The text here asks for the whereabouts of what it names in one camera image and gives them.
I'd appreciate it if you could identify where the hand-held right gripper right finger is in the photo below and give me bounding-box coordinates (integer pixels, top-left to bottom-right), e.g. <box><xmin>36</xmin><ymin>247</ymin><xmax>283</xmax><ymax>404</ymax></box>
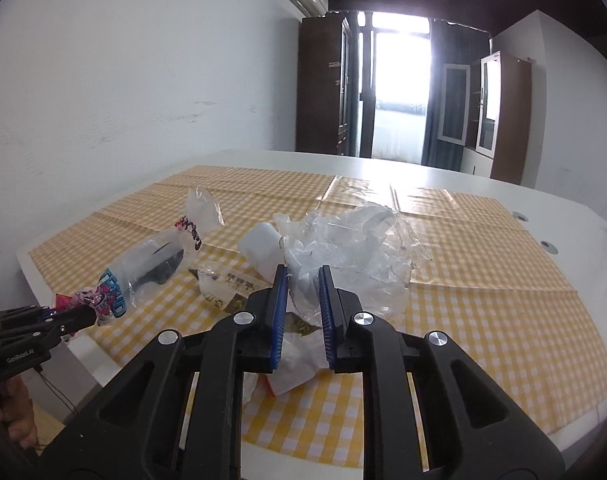
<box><xmin>317</xmin><ymin>265</ymin><xmax>567</xmax><ymax>478</ymax></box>

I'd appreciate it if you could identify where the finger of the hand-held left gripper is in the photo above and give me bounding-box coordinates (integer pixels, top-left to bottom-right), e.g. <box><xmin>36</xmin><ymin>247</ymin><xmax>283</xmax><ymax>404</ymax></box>
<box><xmin>0</xmin><ymin>306</ymin><xmax>58</xmax><ymax>332</ymax></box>
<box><xmin>40</xmin><ymin>305</ymin><xmax>98</xmax><ymax>344</ymax></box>

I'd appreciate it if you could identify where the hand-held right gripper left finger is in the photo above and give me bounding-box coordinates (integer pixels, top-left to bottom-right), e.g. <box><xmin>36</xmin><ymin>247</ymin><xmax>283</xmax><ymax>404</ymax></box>
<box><xmin>40</xmin><ymin>264</ymin><xmax>289</xmax><ymax>477</ymax></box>

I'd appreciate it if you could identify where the clear plastic bag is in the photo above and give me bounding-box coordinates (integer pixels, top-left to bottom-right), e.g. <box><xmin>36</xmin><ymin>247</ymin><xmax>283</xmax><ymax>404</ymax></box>
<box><xmin>281</xmin><ymin>202</ymin><xmax>434</xmax><ymax>332</ymax></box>

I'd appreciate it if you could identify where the clear printed plastic packaging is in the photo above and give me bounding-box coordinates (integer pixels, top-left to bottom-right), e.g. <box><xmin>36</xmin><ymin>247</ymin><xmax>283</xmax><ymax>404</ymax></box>
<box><xmin>54</xmin><ymin>185</ymin><xmax>228</xmax><ymax>333</ymax></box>

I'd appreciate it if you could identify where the person's left hand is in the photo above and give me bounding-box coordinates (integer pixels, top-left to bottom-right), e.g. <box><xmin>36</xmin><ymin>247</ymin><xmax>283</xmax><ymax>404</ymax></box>
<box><xmin>0</xmin><ymin>374</ymin><xmax>38</xmax><ymax>447</ymax></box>

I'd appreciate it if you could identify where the flat printed snack wrapper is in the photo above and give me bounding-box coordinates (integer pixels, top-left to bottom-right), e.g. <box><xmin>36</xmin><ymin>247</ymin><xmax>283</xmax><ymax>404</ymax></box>
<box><xmin>188</xmin><ymin>264</ymin><xmax>273</xmax><ymax>312</ymax></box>

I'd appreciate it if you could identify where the white crumpled tissue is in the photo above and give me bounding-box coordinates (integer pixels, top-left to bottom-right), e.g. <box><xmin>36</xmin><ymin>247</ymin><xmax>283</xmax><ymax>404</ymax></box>
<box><xmin>241</xmin><ymin>330</ymin><xmax>330</xmax><ymax>397</ymax></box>

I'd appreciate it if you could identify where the white plastic cup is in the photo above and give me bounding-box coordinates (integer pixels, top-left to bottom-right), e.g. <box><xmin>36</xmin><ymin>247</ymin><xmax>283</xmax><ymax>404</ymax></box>
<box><xmin>238</xmin><ymin>222</ymin><xmax>287</xmax><ymax>282</ymax></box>

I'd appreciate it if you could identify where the yellow checked tablecloth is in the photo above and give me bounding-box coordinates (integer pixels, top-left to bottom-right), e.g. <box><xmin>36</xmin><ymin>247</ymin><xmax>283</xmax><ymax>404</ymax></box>
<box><xmin>28</xmin><ymin>165</ymin><xmax>602</xmax><ymax>453</ymax></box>

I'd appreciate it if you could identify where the dark brown wardrobe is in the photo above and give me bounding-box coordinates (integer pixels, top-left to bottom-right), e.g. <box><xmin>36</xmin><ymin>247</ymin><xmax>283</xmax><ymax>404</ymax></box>
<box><xmin>296</xmin><ymin>12</ymin><xmax>358</xmax><ymax>157</ymax></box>

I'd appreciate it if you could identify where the glass balcony door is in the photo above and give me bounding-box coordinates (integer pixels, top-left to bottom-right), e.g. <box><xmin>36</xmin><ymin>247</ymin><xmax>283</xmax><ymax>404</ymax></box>
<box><xmin>356</xmin><ymin>10</ymin><xmax>432</xmax><ymax>164</ymax></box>

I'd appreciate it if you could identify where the brown cabinet with glass doors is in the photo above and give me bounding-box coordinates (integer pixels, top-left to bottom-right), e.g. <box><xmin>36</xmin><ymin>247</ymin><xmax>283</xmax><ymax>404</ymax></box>
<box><xmin>438</xmin><ymin>51</ymin><xmax>533</xmax><ymax>186</ymax></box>

